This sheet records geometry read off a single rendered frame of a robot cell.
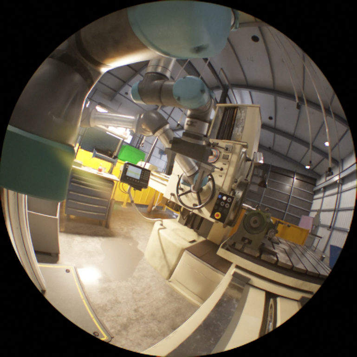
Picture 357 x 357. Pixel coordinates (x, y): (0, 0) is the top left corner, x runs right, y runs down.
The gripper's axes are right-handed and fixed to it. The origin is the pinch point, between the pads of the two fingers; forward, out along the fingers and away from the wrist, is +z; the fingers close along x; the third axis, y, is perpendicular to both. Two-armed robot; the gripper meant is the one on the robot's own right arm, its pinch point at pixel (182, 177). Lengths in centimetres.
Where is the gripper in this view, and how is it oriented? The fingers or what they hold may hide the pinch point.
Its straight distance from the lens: 44.4
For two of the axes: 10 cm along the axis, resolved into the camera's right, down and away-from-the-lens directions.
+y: -6.1, 1.9, -7.7
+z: -2.3, 8.9, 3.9
